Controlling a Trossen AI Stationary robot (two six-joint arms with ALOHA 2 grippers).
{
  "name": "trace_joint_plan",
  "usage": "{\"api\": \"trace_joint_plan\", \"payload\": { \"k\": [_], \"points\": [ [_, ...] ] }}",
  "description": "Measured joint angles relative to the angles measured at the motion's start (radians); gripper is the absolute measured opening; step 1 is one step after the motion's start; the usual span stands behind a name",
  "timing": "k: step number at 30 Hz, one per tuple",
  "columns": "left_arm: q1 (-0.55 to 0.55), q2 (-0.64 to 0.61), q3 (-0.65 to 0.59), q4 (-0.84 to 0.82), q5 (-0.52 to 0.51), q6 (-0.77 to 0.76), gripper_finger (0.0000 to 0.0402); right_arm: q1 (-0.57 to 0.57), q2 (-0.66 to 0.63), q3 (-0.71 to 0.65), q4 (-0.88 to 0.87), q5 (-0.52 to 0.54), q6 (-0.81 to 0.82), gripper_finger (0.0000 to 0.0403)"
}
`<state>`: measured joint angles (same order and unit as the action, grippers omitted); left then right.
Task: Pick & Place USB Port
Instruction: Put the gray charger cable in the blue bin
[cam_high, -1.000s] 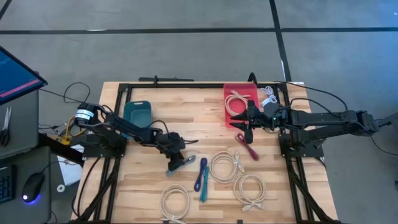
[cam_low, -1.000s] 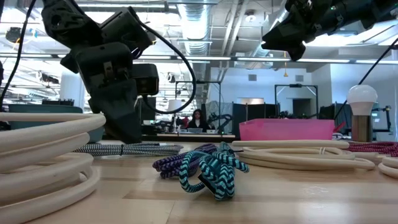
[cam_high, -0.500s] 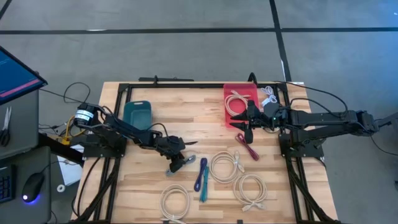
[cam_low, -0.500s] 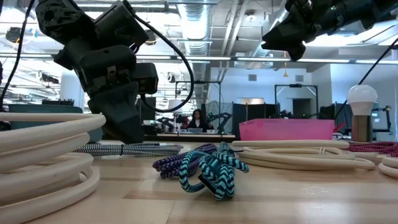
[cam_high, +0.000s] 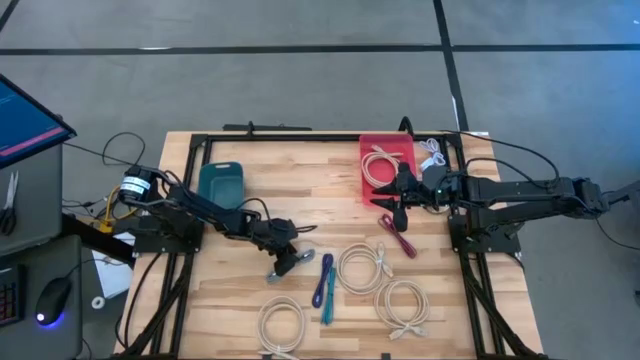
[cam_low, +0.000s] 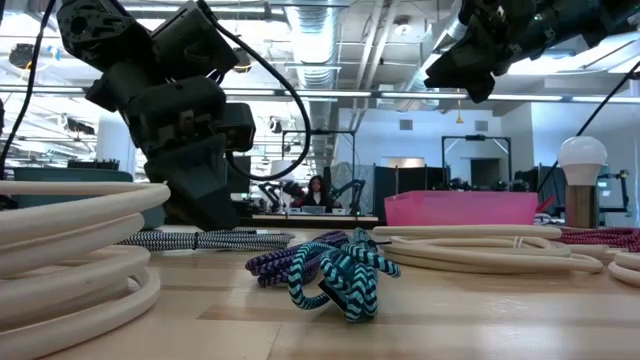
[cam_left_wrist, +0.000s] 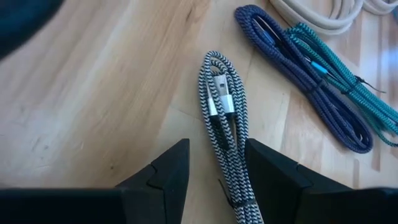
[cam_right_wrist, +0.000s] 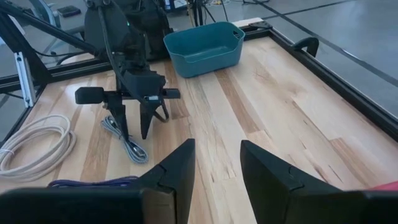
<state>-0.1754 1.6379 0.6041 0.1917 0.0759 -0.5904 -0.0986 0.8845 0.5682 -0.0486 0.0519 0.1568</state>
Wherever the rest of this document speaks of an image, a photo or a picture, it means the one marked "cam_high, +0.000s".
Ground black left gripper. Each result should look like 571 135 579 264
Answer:
257 218 303 277

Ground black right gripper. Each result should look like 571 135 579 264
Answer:
369 163 464 232

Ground grey braided USB cable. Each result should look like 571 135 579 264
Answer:
265 248 317 285

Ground beige ethernet cable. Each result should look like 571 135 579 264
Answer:
255 295 307 359
335 241 395 296
360 143 405 190
373 278 431 342

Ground purple braided USB cable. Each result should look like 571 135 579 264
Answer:
311 252 335 309

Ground maroon braided USB cable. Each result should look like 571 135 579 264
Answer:
378 213 419 260

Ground teal braided USB cable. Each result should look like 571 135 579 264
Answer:
320 267 338 327

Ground pink plastic bin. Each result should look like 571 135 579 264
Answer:
358 132 420 208

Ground teal plastic bin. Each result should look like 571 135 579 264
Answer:
197 160 246 211

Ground white paper sheet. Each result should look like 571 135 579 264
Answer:
91 249 135 300

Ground black computer mouse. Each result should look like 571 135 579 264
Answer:
34 276 73 329

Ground grey side desk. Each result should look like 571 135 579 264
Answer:
0 142 84 360

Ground black keyboard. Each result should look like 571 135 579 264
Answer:
0 264 27 326

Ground scissors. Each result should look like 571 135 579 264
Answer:
0 170 20 236

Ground computer monitor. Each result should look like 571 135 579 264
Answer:
0 73 78 170

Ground white bundled cable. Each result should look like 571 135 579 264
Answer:
417 137 447 174

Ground black aluminium table frame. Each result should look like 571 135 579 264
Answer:
113 117 551 360

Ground black cable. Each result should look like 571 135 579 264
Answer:
439 128 564 189
593 182 640 251
62 131 159 176

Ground yellow cable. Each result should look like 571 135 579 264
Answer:
99 184 139 235

